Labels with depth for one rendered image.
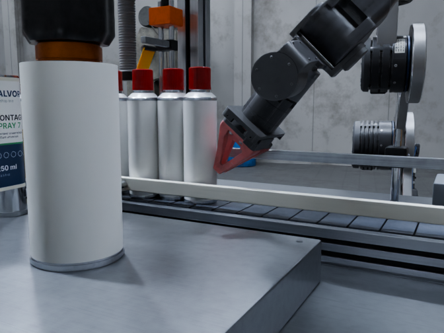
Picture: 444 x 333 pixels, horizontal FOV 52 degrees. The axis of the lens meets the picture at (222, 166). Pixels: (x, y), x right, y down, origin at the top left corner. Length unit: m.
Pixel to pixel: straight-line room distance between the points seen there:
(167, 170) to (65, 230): 0.31
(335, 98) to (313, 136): 0.73
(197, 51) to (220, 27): 7.52
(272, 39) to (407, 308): 7.70
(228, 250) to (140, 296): 0.13
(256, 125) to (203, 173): 0.11
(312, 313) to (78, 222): 0.24
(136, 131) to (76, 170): 0.32
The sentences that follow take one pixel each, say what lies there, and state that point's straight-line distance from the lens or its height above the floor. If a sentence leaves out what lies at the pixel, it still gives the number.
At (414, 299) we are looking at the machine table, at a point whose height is 0.83.
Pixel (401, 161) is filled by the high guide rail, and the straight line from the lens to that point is 0.64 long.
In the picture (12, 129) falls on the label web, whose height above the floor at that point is 1.00.
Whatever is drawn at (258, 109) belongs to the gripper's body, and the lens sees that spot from 0.63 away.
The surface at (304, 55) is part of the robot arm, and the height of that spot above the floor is 1.09.
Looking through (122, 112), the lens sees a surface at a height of 1.02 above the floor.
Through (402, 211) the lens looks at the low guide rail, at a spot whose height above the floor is 0.91.
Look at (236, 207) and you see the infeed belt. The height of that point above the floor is 0.88.
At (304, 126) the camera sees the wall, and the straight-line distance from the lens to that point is 7.95.
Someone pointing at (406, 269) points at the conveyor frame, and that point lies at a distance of 0.58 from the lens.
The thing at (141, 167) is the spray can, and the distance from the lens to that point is 0.73.
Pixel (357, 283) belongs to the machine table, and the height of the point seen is 0.83.
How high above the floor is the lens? 1.03
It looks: 8 degrees down
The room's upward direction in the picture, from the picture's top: straight up
